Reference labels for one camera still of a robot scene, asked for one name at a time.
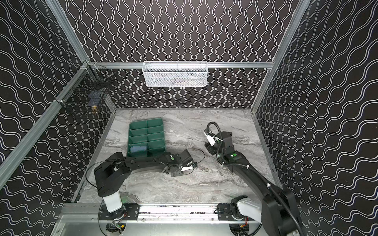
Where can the blue orange striped sock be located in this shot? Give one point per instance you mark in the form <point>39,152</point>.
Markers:
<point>134,149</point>

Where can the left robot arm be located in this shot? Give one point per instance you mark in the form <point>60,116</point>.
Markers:
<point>111,173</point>

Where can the green compartment tray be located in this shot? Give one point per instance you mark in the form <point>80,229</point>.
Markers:
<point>148,133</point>

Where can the black wire basket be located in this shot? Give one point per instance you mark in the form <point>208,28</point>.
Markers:
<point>91,89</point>

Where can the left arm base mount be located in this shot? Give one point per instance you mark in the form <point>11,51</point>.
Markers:
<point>129,211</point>

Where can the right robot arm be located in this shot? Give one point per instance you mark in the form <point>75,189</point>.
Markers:
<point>275,209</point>

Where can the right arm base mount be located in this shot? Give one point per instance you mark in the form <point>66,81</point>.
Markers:
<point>229,212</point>

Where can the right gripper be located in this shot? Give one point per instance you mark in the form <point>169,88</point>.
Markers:
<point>211,146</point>

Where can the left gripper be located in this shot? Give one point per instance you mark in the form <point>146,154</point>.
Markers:
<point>187,158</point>

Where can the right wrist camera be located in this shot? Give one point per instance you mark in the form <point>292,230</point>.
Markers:
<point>210,136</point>

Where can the aluminium front rail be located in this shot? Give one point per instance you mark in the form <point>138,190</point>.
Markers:
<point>163,213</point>

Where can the small brass object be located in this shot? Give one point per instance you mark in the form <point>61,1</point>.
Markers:
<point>94,110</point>

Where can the white wire basket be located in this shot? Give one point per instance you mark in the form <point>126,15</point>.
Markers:
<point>175,73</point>

